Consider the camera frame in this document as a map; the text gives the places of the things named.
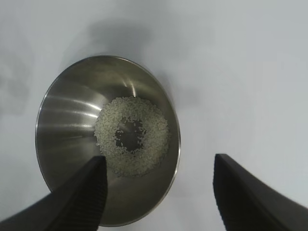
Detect stainless steel mixing bowl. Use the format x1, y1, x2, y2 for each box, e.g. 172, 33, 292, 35
35, 55, 181, 227

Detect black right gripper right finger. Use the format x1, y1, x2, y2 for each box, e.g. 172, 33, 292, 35
213, 154, 308, 231

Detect white rice grains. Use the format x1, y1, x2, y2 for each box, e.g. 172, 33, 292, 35
93, 96, 170, 178

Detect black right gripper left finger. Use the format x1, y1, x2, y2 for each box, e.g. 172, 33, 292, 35
0, 155, 107, 231

